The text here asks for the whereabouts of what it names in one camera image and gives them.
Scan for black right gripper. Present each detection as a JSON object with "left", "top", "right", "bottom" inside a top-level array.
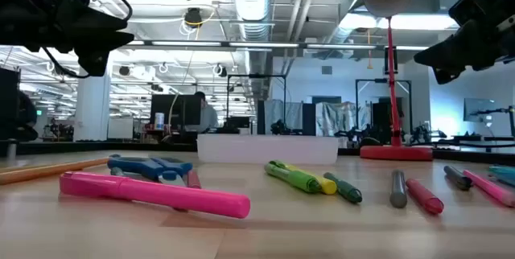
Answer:
[{"left": 414, "top": 0, "right": 515, "bottom": 85}]

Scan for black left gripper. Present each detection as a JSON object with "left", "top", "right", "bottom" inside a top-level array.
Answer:
[{"left": 0, "top": 0, "right": 136, "bottom": 78}]

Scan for black pen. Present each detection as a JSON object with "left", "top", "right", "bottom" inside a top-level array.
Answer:
[{"left": 443, "top": 165, "right": 474, "bottom": 191}]

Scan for teal pen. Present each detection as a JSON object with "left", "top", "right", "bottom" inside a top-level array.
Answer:
[{"left": 488, "top": 164, "right": 515, "bottom": 187}]

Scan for blue-handled scissors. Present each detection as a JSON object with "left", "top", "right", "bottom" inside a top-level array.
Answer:
[{"left": 107, "top": 154, "right": 194, "bottom": 187}]

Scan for slim pink pen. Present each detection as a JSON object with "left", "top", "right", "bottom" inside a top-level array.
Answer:
[{"left": 462, "top": 169, "right": 515, "bottom": 208}]

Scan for orange pen with blue cap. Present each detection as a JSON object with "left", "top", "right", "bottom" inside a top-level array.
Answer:
[{"left": 0, "top": 156, "right": 110, "bottom": 186}]

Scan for long red crayon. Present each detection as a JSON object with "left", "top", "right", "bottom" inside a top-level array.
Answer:
[{"left": 405, "top": 178, "right": 445, "bottom": 216}]

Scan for grey marker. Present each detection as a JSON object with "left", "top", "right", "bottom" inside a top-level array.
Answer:
[{"left": 389, "top": 169, "right": 408, "bottom": 209}]

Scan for fat pink highlighter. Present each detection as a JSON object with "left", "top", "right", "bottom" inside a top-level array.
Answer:
[{"left": 59, "top": 171, "right": 252, "bottom": 220}]

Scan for small red marker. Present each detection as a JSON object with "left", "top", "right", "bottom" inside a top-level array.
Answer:
[{"left": 185, "top": 169, "right": 202, "bottom": 190}]

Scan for dark green marker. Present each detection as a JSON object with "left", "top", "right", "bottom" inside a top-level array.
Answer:
[{"left": 323, "top": 171, "right": 364, "bottom": 204}]

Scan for yellow highlighter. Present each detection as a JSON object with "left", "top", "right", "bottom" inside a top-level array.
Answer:
[{"left": 270, "top": 159, "right": 338, "bottom": 195}]

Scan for green highlighter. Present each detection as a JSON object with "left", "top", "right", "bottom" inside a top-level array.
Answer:
[{"left": 263, "top": 162, "right": 322, "bottom": 195}]

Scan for translucent plastic supply box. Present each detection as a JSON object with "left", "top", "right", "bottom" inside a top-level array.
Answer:
[{"left": 196, "top": 134, "right": 340, "bottom": 167}]

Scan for white pillar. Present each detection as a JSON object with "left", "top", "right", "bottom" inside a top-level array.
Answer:
[{"left": 74, "top": 49, "right": 112, "bottom": 142}]

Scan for black hanging panel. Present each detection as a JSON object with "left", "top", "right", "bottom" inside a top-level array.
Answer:
[{"left": 384, "top": 46, "right": 399, "bottom": 76}]

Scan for white cabinet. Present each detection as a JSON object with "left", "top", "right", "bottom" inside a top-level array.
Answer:
[{"left": 107, "top": 117, "right": 134, "bottom": 140}]

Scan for black boom stand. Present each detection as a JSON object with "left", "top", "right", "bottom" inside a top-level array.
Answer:
[{"left": 468, "top": 105, "right": 515, "bottom": 139}]

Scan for black computer monitor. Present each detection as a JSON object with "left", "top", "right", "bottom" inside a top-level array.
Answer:
[
  {"left": 150, "top": 94, "right": 202, "bottom": 131},
  {"left": 0, "top": 68, "right": 21, "bottom": 142}
]

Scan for person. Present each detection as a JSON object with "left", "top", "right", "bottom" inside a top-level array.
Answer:
[
  {"left": 18, "top": 92, "right": 39, "bottom": 142},
  {"left": 192, "top": 91, "right": 220, "bottom": 134}
]

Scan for red desk lamp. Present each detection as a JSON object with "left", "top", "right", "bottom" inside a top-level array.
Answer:
[{"left": 359, "top": 0, "right": 435, "bottom": 162}]

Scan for silver tarp cover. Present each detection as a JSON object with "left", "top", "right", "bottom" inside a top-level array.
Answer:
[{"left": 315, "top": 101, "right": 373, "bottom": 138}]

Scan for small black monitor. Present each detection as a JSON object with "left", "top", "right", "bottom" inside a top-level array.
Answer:
[{"left": 227, "top": 116, "right": 251, "bottom": 130}]

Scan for long ceiling light strip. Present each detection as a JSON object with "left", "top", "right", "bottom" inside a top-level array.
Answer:
[{"left": 120, "top": 39, "right": 431, "bottom": 53}]

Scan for grey plastic curtain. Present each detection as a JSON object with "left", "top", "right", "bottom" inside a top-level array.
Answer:
[{"left": 264, "top": 98, "right": 303, "bottom": 131}]

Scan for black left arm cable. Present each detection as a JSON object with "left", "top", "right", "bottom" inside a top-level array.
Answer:
[{"left": 42, "top": 0, "right": 134, "bottom": 80}]

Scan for wall-mounted screen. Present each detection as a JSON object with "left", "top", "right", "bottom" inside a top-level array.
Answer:
[{"left": 463, "top": 97, "right": 498, "bottom": 123}]

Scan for black metal frame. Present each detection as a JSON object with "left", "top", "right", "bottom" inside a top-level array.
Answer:
[
  {"left": 355, "top": 78, "right": 413, "bottom": 139},
  {"left": 225, "top": 73, "right": 287, "bottom": 136}
]

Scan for yellow hanging cord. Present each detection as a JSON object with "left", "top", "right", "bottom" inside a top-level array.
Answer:
[{"left": 365, "top": 28, "right": 374, "bottom": 70}]

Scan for black ceiling cable reel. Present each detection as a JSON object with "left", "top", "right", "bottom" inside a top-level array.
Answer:
[{"left": 183, "top": 7, "right": 204, "bottom": 27}]

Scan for black aluminium table frame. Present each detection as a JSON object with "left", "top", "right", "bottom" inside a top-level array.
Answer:
[{"left": 0, "top": 140, "right": 515, "bottom": 166}]

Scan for silver ventilation duct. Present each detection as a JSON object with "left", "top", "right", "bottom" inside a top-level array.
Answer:
[{"left": 229, "top": 0, "right": 277, "bottom": 101}]

